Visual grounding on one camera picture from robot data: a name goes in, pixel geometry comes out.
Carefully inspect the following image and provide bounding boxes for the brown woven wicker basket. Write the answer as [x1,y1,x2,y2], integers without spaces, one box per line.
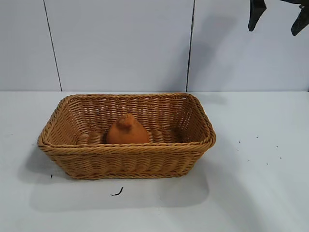
[36,91,217,180]

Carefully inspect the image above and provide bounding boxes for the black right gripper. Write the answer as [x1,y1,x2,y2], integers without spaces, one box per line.
[248,0,309,36]

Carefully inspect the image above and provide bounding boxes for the lumpy orange fruit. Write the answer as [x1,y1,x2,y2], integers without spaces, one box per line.
[106,114,150,145]

